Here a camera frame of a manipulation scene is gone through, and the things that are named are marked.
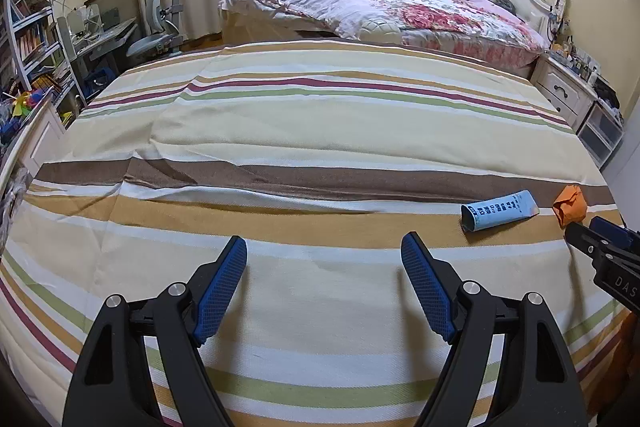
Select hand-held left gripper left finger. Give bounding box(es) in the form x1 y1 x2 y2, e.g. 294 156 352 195
62 235 249 427

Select floral quilt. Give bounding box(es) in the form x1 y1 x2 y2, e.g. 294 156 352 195
217 0 548 68

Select striped bed sheet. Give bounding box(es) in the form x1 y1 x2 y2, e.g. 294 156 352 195
0 41 631 427

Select colourful toys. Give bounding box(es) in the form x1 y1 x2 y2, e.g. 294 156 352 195
0 89 49 118

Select light blue tube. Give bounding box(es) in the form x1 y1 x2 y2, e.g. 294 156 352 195
460 189 540 234

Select white low cabinet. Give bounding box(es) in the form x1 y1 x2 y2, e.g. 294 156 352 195
0 97 67 188

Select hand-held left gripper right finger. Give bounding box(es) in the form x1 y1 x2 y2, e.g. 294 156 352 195
400 231 586 427

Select white nightstand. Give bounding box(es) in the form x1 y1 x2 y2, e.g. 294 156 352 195
530 54 599 134

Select orange paper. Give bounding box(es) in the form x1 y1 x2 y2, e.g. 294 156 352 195
552 184 587 228

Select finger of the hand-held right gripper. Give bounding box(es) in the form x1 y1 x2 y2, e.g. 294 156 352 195
591 217 633 245
565 223 608 259

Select grey study desk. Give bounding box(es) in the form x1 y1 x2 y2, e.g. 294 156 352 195
65 17 139 78

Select cluster of small bottles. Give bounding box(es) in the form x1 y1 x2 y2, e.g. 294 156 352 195
547 0 602 82

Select dark clothes pile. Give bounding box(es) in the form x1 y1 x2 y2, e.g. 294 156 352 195
592 76 624 110

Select white bookshelf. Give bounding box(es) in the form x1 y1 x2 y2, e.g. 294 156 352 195
0 0 87 118

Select grey desk chair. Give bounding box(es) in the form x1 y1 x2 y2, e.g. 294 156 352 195
125 0 189 58

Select blue stool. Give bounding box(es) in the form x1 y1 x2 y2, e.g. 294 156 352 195
84 68 115 98

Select clear plastic drawer unit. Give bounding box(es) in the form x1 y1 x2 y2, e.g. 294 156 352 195
576 99 626 168

